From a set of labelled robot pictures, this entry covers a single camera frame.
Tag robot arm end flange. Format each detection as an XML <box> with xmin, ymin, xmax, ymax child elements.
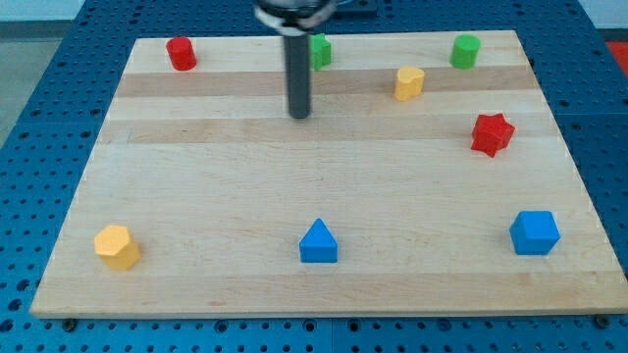
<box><xmin>253</xmin><ymin>0</ymin><xmax>337</xmax><ymax>36</ymax></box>

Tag blue cube block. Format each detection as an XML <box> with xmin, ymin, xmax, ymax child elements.
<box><xmin>509</xmin><ymin>211</ymin><xmax>561</xmax><ymax>255</ymax></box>

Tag blue house-shaped block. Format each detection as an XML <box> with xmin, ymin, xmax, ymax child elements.
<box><xmin>299</xmin><ymin>219</ymin><xmax>339</xmax><ymax>263</ymax></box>

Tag wooden board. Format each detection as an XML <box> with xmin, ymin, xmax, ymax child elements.
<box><xmin>30</xmin><ymin>30</ymin><xmax>627</xmax><ymax>319</ymax></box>

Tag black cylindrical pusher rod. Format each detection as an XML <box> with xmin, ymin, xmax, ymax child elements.
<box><xmin>284</xmin><ymin>33</ymin><xmax>311</xmax><ymax>119</ymax></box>

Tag green star block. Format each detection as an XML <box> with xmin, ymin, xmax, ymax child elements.
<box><xmin>310</xmin><ymin>33</ymin><xmax>332</xmax><ymax>71</ymax></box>

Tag yellow heart block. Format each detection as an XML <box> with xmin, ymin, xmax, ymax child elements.
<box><xmin>393</xmin><ymin>66</ymin><xmax>425</xmax><ymax>102</ymax></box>

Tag red star block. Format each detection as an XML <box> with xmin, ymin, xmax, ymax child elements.
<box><xmin>471</xmin><ymin>113</ymin><xmax>516</xmax><ymax>158</ymax></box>

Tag red cylinder block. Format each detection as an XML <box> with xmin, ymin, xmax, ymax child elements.
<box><xmin>166</xmin><ymin>36</ymin><xmax>197</xmax><ymax>71</ymax></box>

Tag green cylinder block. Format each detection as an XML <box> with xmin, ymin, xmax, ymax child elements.
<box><xmin>449</xmin><ymin>34</ymin><xmax>481</xmax><ymax>70</ymax></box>

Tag yellow hexagon block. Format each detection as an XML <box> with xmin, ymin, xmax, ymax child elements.
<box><xmin>94</xmin><ymin>225</ymin><xmax>141</xmax><ymax>271</ymax></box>

